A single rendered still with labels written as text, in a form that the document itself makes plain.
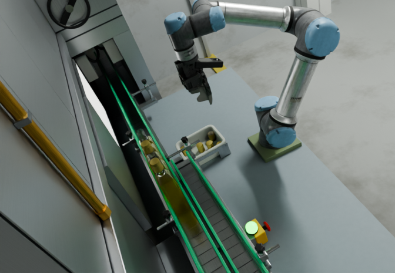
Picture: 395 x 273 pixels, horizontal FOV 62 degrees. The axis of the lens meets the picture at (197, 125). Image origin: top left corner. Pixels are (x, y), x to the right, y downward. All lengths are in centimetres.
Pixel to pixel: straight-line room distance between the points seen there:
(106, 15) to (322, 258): 160
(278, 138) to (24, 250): 108
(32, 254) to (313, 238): 104
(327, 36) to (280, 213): 69
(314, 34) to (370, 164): 149
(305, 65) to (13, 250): 106
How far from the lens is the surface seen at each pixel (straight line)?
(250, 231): 126
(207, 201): 133
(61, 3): 196
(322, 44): 121
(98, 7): 199
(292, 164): 154
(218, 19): 111
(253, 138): 166
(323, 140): 267
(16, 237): 45
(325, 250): 131
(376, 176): 246
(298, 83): 128
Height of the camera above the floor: 192
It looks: 39 degrees down
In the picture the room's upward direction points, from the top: 22 degrees counter-clockwise
